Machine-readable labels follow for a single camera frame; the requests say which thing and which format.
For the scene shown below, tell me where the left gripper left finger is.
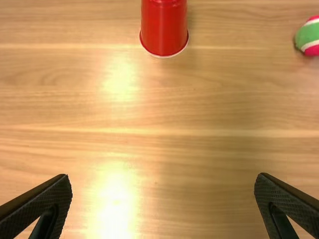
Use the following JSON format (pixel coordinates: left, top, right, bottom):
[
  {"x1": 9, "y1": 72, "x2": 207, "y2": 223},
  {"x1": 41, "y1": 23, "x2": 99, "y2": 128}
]
[{"x1": 0, "y1": 173, "x2": 73, "y2": 239}]

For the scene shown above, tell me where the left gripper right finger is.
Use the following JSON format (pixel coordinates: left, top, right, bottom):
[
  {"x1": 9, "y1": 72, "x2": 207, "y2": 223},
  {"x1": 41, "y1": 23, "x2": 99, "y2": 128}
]
[{"x1": 254, "y1": 172, "x2": 319, "y2": 239}]

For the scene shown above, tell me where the yellow ball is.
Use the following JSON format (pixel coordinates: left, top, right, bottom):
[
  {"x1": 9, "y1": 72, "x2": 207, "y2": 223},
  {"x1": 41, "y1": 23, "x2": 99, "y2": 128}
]
[{"x1": 295, "y1": 15, "x2": 319, "y2": 57}]

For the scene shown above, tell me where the red cup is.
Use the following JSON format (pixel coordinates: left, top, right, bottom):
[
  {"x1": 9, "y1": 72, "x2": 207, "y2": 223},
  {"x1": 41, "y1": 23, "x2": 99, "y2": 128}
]
[{"x1": 139, "y1": 0, "x2": 189, "y2": 58}]

